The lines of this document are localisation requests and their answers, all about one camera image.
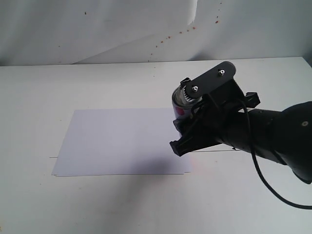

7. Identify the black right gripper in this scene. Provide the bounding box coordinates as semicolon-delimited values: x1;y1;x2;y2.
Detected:
170;81;260;156

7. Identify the white spray paint can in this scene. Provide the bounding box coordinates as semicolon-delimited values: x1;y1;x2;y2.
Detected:
172;78;202;136

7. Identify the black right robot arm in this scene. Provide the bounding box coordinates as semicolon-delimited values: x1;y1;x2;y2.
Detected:
170;81;312;184

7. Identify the white backdrop paper sheet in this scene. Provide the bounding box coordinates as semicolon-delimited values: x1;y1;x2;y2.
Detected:
0;0;197;66

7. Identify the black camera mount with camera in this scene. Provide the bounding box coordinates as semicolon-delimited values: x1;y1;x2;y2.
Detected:
180;61;236;102

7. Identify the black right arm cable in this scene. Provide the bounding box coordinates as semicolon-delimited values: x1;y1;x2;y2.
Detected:
234;97;312;210

